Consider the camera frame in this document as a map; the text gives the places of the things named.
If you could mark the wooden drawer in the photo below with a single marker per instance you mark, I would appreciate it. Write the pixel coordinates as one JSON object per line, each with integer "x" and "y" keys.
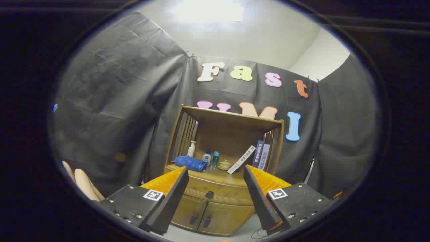
{"x": 218, "y": 188}

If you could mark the beige curved object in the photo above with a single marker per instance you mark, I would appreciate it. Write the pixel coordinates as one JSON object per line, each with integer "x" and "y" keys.
{"x": 84, "y": 183}

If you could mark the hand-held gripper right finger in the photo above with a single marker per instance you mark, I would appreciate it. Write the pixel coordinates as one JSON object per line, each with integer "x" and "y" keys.
{"x": 262, "y": 201}

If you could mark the clear blue bottle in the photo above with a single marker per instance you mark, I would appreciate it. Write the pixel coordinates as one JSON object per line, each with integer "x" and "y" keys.
{"x": 215, "y": 158}

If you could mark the white pump bottle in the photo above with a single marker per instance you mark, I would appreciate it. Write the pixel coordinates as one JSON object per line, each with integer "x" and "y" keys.
{"x": 191, "y": 151}

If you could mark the dark blue book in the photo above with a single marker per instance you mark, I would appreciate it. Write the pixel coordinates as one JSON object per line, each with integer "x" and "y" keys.
{"x": 258, "y": 153}

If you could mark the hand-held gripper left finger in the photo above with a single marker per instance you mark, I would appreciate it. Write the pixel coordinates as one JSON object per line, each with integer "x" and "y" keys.
{"x": 171, "y": 205}

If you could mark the blue rolled towel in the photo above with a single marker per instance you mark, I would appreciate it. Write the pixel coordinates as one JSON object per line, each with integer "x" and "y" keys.
{"x": 189, "y": 163}

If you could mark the pale lilac book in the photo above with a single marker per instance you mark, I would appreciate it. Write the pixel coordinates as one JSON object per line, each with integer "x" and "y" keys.
{"x": 264, "y": 156}

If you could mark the wooden cabinet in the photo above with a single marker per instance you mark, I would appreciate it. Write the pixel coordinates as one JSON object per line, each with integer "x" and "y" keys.
{"x": 228, "y": 134}

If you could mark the black round drawer knob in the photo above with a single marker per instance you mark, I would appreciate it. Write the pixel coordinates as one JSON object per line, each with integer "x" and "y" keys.
{"x": 209, "y": 194}

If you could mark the white bottle with blue cap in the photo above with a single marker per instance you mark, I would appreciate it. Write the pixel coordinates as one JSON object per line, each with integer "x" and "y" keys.
{"x": 207, "y": 158}

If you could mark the wooden cabinet door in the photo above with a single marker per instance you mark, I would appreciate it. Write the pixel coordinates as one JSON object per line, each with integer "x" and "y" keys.
{"x": 188, "y": 211}
{"x": 225, "y": 218}

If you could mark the beige lidded ceramic cup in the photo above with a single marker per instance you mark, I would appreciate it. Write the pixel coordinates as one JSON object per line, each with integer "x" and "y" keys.
{"x": 224, "y": 165}

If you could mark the black backdrop cloth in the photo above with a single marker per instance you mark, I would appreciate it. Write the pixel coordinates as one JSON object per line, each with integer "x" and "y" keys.
{"x": 117, "y": 101}

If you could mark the white stand pole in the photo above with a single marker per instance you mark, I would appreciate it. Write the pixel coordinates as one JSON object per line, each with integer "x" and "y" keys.
{"x": 310, "y": 169}

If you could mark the white book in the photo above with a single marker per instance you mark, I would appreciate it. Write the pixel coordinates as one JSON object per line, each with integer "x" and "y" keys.
{"x": 242, "y": 159}

